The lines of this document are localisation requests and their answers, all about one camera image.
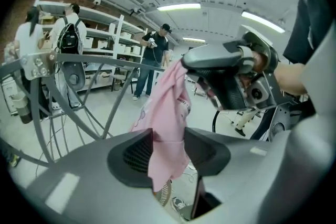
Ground chair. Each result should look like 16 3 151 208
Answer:
109 67 132 92

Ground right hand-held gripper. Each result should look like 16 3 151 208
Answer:
181 24 316 142

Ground bin with dark base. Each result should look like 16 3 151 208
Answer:
9 93 34 125

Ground pink clothes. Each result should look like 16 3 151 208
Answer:
129 58 194 193

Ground grey metal drying rack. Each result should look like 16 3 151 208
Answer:
0 51 170 168

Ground person's grey sneaker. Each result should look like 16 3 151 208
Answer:
171 197 187 212

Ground black cable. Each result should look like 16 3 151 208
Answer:
211 109 224 135

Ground row of white storage boxes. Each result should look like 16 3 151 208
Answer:
82 31 144 56

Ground black backpack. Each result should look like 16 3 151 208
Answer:
56 18 82 55

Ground person's right hand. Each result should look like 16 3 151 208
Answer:
251 51 265 73

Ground grey hanging gripper device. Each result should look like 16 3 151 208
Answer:
62 62 87 90

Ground person's black sleeve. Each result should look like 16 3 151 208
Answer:
282 0 335 65

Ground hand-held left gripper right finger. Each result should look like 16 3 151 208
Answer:
184 112 335 224

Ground white laundry basket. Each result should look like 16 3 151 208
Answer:
153 181 173 207

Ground white shelving unit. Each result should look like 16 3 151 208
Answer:
33 0 149 92

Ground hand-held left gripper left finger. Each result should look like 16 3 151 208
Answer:
26 127 188 224

